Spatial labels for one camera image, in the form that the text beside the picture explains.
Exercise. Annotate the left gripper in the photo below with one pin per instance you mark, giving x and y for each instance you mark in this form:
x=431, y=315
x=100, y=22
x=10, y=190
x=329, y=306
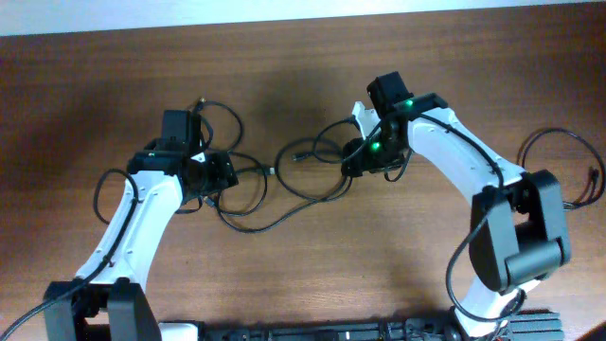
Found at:
x=222, y=171

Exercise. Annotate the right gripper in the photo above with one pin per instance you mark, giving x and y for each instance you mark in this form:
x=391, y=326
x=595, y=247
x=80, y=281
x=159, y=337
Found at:
x=356, y=152

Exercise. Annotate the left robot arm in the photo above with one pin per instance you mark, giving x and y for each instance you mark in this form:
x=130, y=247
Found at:
x=106, y=299

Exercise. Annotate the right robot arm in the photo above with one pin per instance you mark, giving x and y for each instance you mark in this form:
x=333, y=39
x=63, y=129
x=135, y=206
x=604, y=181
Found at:
x=518, y=235

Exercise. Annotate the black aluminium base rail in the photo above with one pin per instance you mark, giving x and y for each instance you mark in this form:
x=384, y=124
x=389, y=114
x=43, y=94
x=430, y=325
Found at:
x=379, y=329

